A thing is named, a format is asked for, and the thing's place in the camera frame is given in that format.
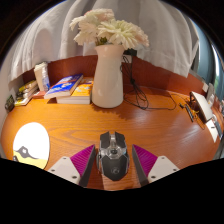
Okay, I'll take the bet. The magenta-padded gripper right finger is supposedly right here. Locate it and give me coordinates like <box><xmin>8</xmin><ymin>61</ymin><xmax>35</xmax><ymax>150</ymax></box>
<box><xmin>131</xmin><ymin>143</ymin><xmax>181</xmax><ymax>188</ymax></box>

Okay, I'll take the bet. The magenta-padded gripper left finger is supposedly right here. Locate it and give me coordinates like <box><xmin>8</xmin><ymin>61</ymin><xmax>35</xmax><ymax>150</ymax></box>
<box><xmin>47</xmin><ymin>143</ymin><xmax>98</xmax><ymax>188</ymax></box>

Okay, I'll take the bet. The black grey computer mouse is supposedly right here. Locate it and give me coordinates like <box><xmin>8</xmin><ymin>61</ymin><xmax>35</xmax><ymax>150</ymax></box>
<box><xmin>96</xmin><ymin>130</ymin><xmax>130</xmax><ymax>182</ymax></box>

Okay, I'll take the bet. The white oval printed mouse pad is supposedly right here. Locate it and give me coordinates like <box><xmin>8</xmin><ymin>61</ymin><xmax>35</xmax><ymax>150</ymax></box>
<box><xmin>12</xmin><ymin>122</ymin><xmax>51</xmax><ymax>170</ymax></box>

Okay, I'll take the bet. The white paper sheet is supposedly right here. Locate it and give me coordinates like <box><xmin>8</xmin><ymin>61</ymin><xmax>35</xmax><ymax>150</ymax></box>
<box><xmin>204</xmin><ymin>119</ymin><xmax>222</xmax><ymax>143</ymax></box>

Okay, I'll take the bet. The orange yellow cover book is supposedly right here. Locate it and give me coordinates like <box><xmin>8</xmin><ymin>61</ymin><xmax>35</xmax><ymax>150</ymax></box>
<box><xmin>55</xmin><ymin>77</ymin><xmax>95</xmax><ymax>105</ymax></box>

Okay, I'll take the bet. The white laptop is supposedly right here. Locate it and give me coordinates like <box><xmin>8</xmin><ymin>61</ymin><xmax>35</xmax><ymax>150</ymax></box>
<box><xmin>189</xmin><ymin>91</ymin><xmax>214</xmax><ymax>124</ymax></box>

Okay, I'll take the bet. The red-brown book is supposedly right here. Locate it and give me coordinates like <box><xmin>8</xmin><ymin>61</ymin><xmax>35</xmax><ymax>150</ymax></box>
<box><xmin>31</xmin><ymin>89</ymin><xmax>48</xmax><ymax>100</ymax></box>

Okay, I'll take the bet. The white yellow book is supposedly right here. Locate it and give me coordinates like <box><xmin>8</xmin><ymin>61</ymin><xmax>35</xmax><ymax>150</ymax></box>
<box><xmin>13</xmin><ymin>93</ymin><xmax>39</xmax><ymax>107</ymax></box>

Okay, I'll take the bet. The dark green mug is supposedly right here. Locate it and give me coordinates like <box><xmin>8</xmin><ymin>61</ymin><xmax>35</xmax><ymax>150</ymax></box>
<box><xmin>4</xmin><ymin>94</ymin><xmax>16</xmax><ymax>113</ymax></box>

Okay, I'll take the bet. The yellow black book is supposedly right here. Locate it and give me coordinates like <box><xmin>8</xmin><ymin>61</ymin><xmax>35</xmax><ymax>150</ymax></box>
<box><xmin>18</xmin><ymin>79</ymin><xmax>38</xmax><ymax>94</ymax></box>

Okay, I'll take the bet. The white ceramic jug vase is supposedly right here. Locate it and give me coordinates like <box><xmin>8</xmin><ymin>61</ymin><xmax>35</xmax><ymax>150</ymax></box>
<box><xmin>91</xmin><ymin>44</ymin><xmax>125</xmax><ymax>109</ymax></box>

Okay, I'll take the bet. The white cylindrical container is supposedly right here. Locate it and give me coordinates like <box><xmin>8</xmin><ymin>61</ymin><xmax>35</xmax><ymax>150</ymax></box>
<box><xmin>33</xmin><ymin>61</ymin><xmax>50</xmax><ymax>93</ymax></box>

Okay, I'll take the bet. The dark window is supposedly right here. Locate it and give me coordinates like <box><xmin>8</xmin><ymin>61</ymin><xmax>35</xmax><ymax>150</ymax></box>
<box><xmin>192</xmin><ymin>23</ymin><xmax>224</xmax><ymax>98</ymax></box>

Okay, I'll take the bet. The white curtain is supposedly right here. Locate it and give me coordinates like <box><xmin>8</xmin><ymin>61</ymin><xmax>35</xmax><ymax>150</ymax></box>
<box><xmin>8</xmin><ymin>0</ymin><xmax>201</xmax><ymax>83</ymax></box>

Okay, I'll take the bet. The white pink flower bouquet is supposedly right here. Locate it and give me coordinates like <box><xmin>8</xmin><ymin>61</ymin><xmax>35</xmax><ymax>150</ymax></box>
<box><xmin>69</xmin><ymin>8</ymin><xmax>150</xmax><ymax>51</ymax></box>

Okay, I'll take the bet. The black cable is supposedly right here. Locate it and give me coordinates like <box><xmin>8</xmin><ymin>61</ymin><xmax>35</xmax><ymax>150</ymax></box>
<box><xmin>121</xmin><ymin>54</ymin><xmax>178</xmax><ymax>111</ymax></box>

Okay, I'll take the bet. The black wall plug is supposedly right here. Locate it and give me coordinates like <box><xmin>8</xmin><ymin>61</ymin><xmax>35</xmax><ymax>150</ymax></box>
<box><xmin>123</xmin><ymin>48</ymin><xmax>138</xmax><ymax>58</ymax></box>

